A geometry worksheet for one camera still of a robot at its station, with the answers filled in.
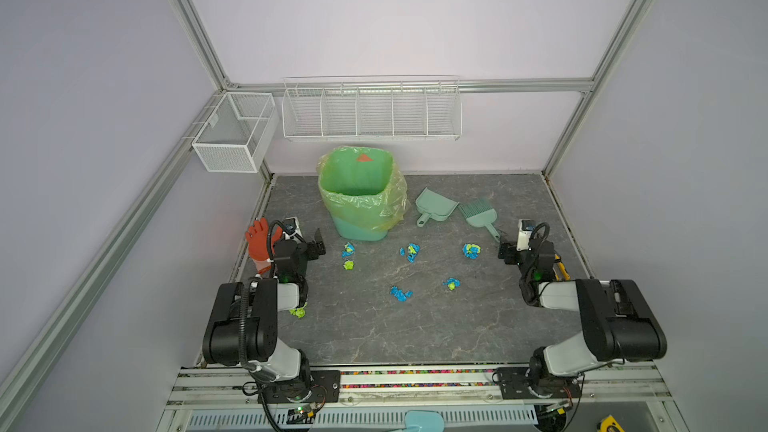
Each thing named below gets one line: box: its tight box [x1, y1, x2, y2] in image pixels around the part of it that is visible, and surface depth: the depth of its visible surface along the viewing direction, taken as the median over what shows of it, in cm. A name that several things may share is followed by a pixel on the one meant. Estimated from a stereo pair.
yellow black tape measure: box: [597, 414, 625, 432], surface depth 68 cm
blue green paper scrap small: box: [442, 277, 461, 291], surface depth 93 cm
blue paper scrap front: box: [390, 286, 414, 302], surface depth 91 cm
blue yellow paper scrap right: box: [462, 243, 482, 260], surface depth 99 cm
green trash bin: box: [318, 146, 396, 242], surface depth 93 cm
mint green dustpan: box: [415, 187, 460, 227], surface depth 111 cm
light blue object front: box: [404, 410, 444, 432], surface depth 70 cm
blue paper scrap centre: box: [399, 243, 421, 263], surface depth 99 cm
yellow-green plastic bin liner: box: [316, 146, 410, 232], surface depth 90 cm
